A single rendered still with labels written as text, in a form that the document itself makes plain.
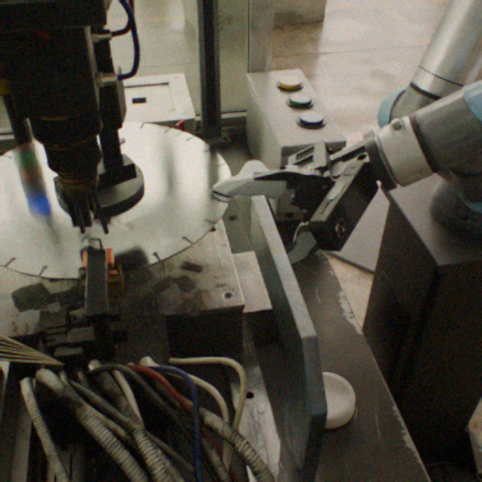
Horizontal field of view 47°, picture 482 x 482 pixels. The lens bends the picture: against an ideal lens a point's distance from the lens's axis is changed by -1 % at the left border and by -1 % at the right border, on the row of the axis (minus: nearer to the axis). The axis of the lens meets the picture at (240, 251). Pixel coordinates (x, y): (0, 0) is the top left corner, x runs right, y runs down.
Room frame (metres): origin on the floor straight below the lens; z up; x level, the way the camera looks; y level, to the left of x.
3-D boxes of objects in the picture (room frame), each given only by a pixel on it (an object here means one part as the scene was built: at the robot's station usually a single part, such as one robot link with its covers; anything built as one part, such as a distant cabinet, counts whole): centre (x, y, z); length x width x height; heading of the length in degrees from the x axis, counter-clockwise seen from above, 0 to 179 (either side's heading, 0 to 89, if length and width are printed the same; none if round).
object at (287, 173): (0.56, -0.06, 0.97); 0.09 x 0.02 x 0.05; 86
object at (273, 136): (0.91, -0.09, 0.82); 0.28 x 0.11 x 0.15; 11
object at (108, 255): (0.39, 0.14, 0.95); 0.10 x 0.03 x 0.07; 11
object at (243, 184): (0.59, -0.01, 0.96); 0.09 x 0.06 x 0.03; 86
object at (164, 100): (0.92, 0.18, 0.82); 0.18 x 0.18 x 0.15; 11
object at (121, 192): (0.58, 0.18, 0.96); 0.11 x 0.11 x 0.03
